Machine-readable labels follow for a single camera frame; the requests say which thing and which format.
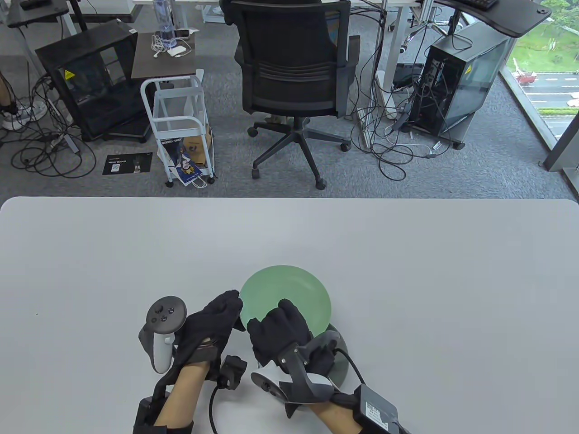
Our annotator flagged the person's right hand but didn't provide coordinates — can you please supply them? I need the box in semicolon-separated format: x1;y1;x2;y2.
247;298;337;376

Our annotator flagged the person's left hand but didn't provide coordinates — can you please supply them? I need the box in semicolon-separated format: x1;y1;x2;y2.
173;290;246;368

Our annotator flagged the green plate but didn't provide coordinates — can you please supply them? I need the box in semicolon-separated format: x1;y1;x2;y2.
238;265;332;336

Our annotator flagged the person's right forearm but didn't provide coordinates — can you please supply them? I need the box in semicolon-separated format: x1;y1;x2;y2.
312;402;362;434

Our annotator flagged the person's left forearm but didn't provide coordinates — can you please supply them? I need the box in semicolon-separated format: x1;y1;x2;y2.
154;362;211;428

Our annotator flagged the black forearm electronics box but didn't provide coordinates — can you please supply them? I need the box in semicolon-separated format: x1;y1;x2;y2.
353;384;401;432
133;384;172;434

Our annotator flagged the grey tracking controller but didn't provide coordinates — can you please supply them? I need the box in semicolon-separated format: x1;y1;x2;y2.
138;296;187;374
250;330;342;405

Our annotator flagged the blue printed bag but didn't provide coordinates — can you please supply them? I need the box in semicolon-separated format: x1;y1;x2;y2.
160;136;208;187

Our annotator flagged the brown paper bag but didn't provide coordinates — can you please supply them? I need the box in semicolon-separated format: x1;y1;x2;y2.
182;128;214;169

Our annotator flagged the black leaflet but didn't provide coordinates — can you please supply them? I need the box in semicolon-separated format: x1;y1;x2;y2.
102;153;153;176

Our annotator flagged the white rolling cart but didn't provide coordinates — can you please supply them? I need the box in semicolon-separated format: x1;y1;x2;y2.
140;75;217;188

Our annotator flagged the grey power strip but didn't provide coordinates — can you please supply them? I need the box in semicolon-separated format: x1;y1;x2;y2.
49;133;81;155

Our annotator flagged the black glass computer case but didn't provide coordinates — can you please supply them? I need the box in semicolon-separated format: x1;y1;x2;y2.
35;20;152;143

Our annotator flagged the brown side table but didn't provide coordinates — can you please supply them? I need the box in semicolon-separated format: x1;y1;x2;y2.
131;31;204;82

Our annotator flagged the black office chair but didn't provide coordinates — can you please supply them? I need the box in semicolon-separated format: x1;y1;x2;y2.
225;0;361;190

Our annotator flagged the black computer tower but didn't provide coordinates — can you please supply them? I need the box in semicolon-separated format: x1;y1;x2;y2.
408;22;517;151

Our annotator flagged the clear water bottle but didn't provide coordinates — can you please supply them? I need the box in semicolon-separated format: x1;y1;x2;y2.
152;0;176;48

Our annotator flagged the black rectangular desk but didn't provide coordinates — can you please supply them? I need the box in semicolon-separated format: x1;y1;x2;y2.
6;0;72;28

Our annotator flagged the black curved desk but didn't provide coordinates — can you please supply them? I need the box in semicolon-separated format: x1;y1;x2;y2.
433;0;553;38

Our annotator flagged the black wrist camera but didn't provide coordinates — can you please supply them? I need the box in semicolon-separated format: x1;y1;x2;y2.
219;355;248;390

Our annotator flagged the black forearm strap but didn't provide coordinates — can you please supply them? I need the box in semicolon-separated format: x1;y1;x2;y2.
154;420;195;434

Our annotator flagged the tangle of black cables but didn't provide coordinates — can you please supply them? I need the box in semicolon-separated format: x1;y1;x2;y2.
0;54;98;179
351;9;453;181

